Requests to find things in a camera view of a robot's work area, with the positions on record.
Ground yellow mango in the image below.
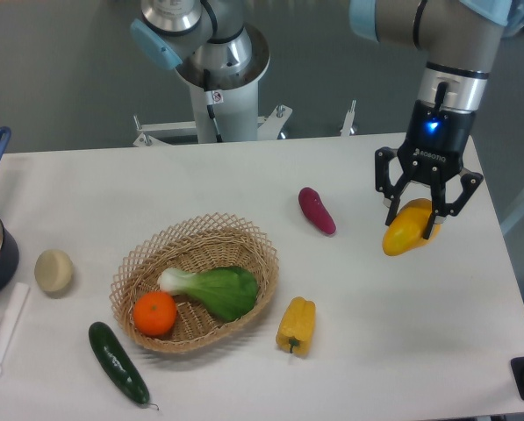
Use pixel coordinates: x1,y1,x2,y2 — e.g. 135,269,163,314
382,198,441,256

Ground orange mandarin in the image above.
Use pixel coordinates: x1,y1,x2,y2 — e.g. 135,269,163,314
133,291,177,337

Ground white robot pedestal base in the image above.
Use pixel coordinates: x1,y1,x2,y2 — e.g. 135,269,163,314
131,20,293,144

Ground black cable on pedestal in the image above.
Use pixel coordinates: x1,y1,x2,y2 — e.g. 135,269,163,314
202,68,224,144

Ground purple sweet potato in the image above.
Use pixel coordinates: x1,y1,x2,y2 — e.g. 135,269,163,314
298,187,336,236

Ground woven wicker basket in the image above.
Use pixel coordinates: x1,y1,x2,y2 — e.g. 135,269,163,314
110,213,279,353

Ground dark green cucumber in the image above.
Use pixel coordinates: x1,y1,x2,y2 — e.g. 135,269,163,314
88,321,160,410

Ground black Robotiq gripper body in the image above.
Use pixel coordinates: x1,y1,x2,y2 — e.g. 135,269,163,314
397,101,476,193

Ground beige potato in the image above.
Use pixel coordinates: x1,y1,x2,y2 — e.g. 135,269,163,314
34,249,74,298

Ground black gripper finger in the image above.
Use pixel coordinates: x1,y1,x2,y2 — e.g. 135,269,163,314
421,170,485,241
375,146,413,226

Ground yellow bell pepper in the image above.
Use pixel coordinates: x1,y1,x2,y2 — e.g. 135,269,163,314
276,296,316,357

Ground green bok choy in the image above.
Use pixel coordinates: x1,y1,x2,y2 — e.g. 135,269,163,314
157,266,259,322

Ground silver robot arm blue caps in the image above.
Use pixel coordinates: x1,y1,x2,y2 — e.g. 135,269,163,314
130,1,511,239

